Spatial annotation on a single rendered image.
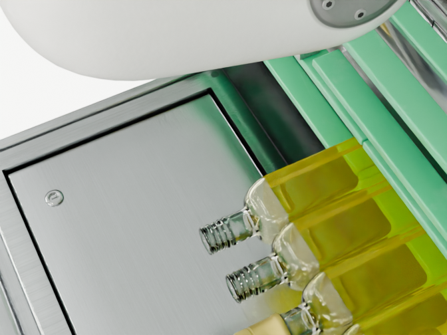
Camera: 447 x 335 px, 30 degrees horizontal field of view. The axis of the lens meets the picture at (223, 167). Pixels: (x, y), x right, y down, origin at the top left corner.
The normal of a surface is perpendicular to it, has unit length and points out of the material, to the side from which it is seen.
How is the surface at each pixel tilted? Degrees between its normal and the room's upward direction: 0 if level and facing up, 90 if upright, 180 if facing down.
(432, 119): 90
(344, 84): 90
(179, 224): 90
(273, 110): 90
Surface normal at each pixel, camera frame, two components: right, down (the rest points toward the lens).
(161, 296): -0.02, -0.58
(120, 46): 0.27, 0.74
